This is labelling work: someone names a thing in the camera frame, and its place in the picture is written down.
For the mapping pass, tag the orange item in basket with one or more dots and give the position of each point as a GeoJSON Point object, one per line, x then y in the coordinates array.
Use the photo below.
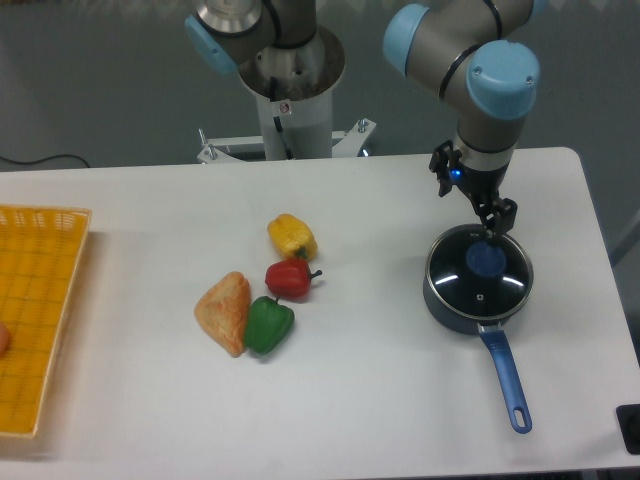
{"type": "Point", "coordinates": [5, 338]}

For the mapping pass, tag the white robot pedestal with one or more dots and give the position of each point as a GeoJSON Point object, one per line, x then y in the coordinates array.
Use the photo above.
{"type": "Point", "coordinates": [293, 90]}

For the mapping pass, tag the glass lid blue knob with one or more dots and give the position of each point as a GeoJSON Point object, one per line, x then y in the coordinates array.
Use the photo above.
{"type": "Point", "coordinates": [479, 274]}

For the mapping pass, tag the black box at table edge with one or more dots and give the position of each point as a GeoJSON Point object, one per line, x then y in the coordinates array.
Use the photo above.
{"type": "Point", "coordinates": [628, 418]}

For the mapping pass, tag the white pedestal base frame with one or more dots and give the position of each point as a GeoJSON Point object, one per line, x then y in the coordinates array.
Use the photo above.
{"type": "Point", "coordinates": [345, 144]}

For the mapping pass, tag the green bell pepper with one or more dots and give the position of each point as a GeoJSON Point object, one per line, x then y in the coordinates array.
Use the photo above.
{"type": "Point", "coordinates": [268, 324]}

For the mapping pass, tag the triangular bread pastry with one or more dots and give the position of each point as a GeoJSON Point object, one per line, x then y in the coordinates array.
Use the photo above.
{"type": "Point", "coordinates": [222, 312]}

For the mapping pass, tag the yellow woven basket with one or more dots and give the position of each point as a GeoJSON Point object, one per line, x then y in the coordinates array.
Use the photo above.
{"type": "Point", "coordinates": [41, 250]}

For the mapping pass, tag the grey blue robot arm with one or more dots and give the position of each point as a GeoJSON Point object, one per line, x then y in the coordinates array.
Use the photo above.
{"type": "Point", "coordinates": [460, 52]}

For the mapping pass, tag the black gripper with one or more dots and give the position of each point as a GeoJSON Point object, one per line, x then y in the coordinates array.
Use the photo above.
{"type": "Point", "coordinates": [481, 187]}

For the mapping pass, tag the red bell pepper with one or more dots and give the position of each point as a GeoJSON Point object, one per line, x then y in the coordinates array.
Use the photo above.
{"type": "Point", "coordinates": [290, 279]}

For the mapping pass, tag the yellow bell pepper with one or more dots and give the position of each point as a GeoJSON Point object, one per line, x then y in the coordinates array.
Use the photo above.
{"type": "Point", "coordinates": [292, 238]}

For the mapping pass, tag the blue saucepan with handle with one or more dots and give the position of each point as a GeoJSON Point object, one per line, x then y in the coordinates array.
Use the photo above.
{"type": "Point", "coordinates": [494, 338]}

